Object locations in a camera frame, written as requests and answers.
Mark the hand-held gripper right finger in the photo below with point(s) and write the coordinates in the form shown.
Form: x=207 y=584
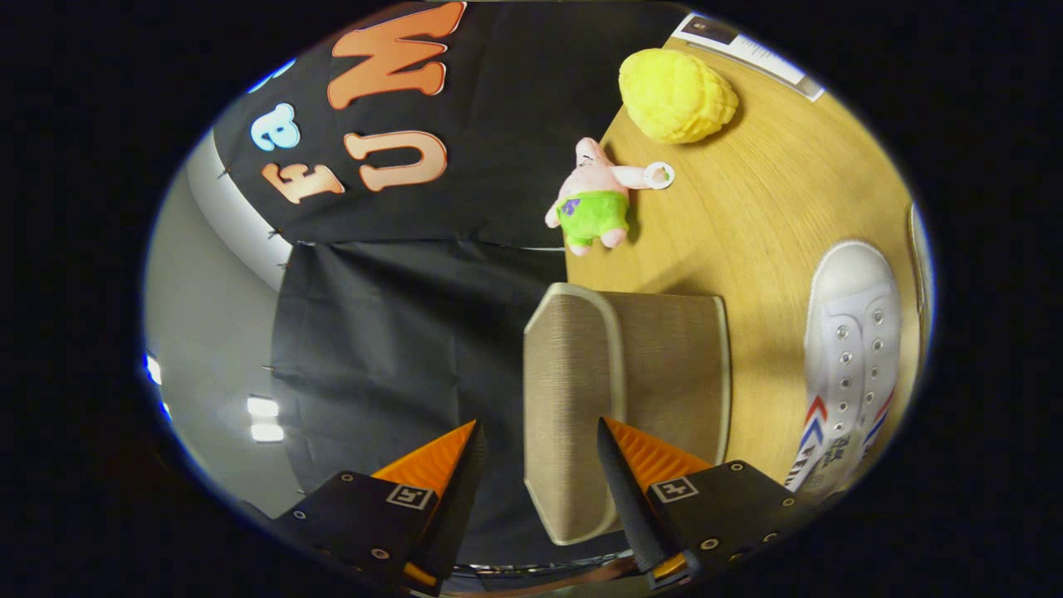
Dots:
x=627 y=498

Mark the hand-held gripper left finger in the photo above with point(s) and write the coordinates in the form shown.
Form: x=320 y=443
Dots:
x=457 y=507

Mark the white canvas shoe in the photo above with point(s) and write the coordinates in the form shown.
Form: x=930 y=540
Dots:
x=855 y=282

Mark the black backdrop cloth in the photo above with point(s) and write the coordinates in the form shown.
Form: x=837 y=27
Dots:
x=399 y=332

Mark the ceiling light panel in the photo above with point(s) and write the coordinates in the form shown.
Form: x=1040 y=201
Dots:
x=262 y=406
x=266 y=433

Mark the pink starfish plush toy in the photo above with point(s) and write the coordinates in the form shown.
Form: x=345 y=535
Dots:
x=594 y=208

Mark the yellow bumpy bread toy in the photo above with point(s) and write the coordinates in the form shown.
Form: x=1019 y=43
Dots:
x=677 y=95

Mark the white book with dark photo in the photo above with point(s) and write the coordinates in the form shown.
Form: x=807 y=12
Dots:
x=764 y=58

